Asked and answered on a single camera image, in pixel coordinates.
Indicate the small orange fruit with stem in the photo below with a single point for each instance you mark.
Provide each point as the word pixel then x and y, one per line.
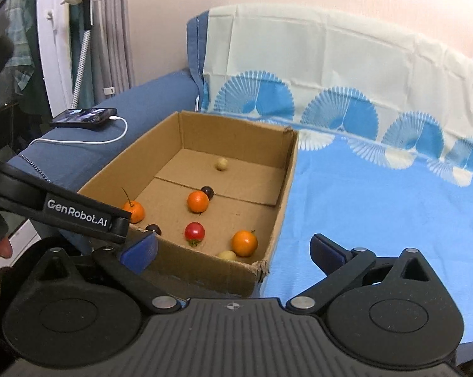
pixel 135 212

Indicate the plaid hanging garment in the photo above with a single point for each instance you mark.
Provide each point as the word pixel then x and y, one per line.
pixel 22 47

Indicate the small white clip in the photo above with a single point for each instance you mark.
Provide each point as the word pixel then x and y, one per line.
pixel 108 90

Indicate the black smartphone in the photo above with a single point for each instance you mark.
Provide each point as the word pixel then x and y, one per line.
pixel 83 118

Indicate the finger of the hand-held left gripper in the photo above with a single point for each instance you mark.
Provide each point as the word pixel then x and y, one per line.
pixel 120 226

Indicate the pale yellow fruit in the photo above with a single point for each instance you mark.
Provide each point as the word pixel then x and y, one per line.
pixel 227 255
pixel 221 163

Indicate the brown cardboard box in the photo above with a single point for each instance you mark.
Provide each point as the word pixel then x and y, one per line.
pixel 240 180

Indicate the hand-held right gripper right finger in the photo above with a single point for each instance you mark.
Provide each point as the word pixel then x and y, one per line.
pixel 326 252

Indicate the dark purple cherry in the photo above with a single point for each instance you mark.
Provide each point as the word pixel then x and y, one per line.
pixel 207 192
pixel 154 228

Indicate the bright red cherry tomato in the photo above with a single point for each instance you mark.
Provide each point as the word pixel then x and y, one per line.
pixel 194 231

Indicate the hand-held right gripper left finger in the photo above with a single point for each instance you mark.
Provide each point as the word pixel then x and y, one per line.
pixel 142 250

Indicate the black garment steamer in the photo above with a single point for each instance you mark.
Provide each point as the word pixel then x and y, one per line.
pixel 88 11

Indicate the blue fan-print cloth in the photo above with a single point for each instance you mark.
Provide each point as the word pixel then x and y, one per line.
pixel 358 204

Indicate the white curved frame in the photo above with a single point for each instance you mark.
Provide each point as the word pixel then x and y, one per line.
pixel 55 47

